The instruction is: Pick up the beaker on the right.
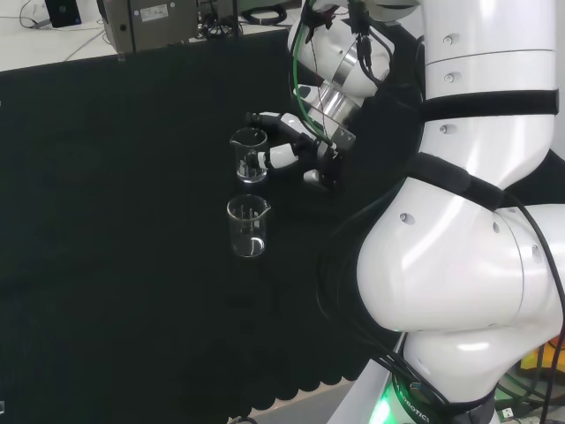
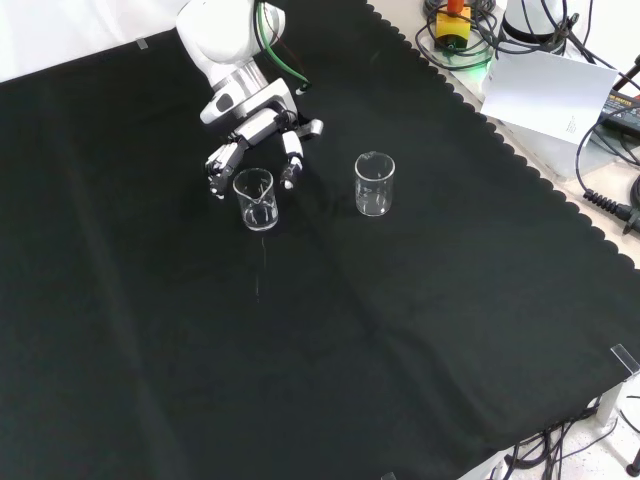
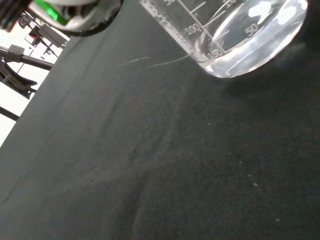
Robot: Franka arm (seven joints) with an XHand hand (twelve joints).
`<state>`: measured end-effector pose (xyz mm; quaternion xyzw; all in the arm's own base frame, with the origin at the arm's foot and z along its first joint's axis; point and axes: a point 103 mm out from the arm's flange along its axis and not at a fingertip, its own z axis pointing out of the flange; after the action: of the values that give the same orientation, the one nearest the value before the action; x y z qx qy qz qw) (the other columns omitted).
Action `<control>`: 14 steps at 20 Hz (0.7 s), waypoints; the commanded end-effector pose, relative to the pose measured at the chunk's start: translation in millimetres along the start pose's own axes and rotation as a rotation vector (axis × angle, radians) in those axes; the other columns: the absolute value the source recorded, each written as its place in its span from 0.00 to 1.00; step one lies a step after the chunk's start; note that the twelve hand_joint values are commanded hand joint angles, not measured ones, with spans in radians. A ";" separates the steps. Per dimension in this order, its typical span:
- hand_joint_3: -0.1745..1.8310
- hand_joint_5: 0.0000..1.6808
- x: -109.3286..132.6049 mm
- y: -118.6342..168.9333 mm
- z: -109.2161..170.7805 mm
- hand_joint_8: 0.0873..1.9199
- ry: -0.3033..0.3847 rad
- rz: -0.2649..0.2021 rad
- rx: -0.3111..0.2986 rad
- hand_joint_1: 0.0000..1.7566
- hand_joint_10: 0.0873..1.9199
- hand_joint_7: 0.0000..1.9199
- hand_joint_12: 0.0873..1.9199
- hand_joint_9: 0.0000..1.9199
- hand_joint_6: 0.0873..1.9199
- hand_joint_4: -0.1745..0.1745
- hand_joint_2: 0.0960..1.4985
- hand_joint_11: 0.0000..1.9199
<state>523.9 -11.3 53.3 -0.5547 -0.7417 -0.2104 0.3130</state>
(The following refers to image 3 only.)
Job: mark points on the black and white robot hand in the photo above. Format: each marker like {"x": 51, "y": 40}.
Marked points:
{"x": 75, "y": 15}

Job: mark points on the grey metal stand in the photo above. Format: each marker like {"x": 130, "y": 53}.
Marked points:
{"x": 47, "y": 37}

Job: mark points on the black bench cloth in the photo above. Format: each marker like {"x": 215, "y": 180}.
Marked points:
{"x": 160, "y": 150}

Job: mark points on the black camera tripod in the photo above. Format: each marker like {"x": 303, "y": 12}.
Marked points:
{"x": 27, "y": 60}

